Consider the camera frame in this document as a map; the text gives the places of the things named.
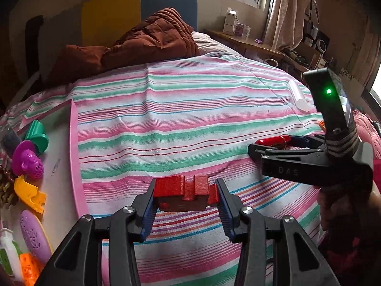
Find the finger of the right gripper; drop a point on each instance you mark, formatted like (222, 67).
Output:
(312, 142)

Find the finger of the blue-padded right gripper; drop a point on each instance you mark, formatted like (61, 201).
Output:
(296, 259)

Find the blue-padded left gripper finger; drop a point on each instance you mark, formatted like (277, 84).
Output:
(77, 260)

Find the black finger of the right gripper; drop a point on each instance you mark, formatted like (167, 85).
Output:
(256, 151)

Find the red metal block toy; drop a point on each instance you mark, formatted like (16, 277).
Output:
(176, 194)

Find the green plastic stamp toy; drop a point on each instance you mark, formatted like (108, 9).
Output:
(37, 135)

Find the person's right hand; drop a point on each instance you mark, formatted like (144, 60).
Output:
(362, 214)

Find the orange hair claw clip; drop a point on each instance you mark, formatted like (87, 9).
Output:
(322, 125)

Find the white cylindrical tube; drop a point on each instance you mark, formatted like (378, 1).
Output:
(298, 96)

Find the pink pillow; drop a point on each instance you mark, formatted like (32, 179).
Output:
(367, 132)

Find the purple oval embossed case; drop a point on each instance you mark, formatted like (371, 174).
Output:
(35, 238)

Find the orange perforated plastic toy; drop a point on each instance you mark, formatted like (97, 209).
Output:
(31, 268)

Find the striped pink green bedsheet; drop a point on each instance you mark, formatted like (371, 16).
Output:
(189, 117)

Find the white green plug device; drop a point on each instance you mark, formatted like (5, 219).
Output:
(10, 253)

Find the pink white shallow tray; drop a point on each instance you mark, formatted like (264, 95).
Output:
(59, 169)

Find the yellow-orange plastic punch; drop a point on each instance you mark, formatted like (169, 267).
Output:
(30, 195)

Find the brown wooden peg massager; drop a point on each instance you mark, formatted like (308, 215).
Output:
(7, 193)

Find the wooden bedside table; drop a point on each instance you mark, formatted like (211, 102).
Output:
(250, 44)

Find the magenta plastic punch toy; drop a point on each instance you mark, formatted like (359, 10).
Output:
(25, 161)

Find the beige window curtain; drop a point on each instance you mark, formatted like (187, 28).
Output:
(286, 23)

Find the pink transparent container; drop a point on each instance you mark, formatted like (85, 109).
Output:
(242, 30)

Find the white box on table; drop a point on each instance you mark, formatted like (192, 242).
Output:
(230, 22)

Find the dark grey cylindrical jar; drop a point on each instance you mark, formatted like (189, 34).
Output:
(9, 140)

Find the rust brown quilt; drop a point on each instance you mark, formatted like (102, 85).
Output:
(163, 36)

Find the grey yellow blue headboard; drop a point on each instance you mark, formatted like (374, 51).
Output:
(37, 37)

